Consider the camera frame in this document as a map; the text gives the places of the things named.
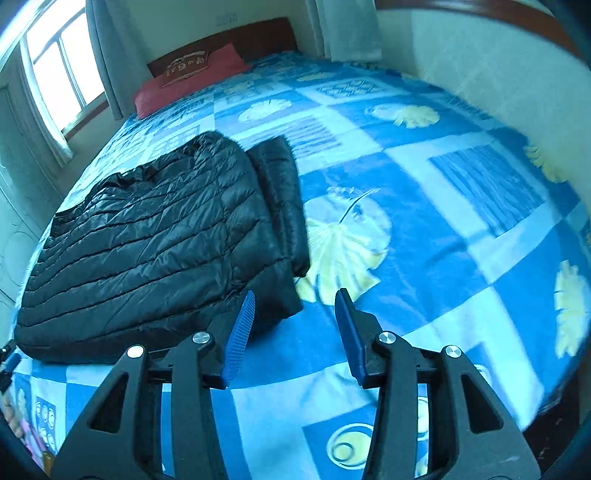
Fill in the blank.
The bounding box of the grey right side curtain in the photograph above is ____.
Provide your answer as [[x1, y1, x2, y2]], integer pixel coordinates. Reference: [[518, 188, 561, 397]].
[[305, 0, 383, 63]]

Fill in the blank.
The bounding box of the bright bedroom window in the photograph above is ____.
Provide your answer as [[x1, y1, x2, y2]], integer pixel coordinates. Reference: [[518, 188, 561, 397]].
[[21, 1, 106, 135]]

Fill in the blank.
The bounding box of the grey curtain by headboard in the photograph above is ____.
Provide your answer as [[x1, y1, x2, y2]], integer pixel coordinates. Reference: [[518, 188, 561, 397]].
[[85, 0, 152, 120]]

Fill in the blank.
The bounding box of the small embroidered brown cushion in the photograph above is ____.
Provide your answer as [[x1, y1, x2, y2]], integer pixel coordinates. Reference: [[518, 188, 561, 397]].
[[160, 50, 208, 88]]

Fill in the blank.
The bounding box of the black puffer jacket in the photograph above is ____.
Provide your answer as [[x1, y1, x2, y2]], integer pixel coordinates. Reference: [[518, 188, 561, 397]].
[[14, 131, 311, 364]]

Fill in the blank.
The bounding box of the red pillow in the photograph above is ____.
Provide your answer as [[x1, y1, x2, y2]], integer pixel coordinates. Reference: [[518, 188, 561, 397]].
[[134, 44, 250, 119]]

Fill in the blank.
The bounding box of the white window curtain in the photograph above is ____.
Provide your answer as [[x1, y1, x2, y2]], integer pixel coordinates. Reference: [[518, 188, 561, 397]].
[[19, 36, 74, 167]]

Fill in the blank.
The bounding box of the dark wooden headboard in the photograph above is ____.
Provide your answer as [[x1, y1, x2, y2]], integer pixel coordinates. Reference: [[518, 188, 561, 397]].
[[147, 17, 298, 77]]

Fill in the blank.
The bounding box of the glass wardrobe door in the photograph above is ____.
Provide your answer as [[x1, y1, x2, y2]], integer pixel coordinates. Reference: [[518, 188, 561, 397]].
[[1, 86, 61, 342]]

